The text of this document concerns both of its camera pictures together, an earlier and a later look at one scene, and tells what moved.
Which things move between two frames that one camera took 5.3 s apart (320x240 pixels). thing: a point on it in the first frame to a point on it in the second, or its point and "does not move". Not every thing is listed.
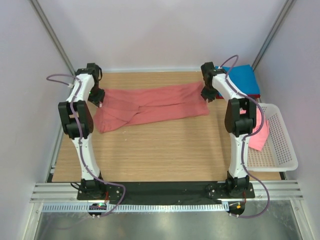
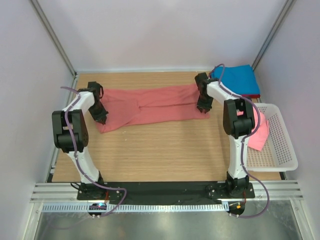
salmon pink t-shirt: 124,106 does not move
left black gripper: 99,98 to 101,118
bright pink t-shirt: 258,140 does not move
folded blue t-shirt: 243,77 does not move
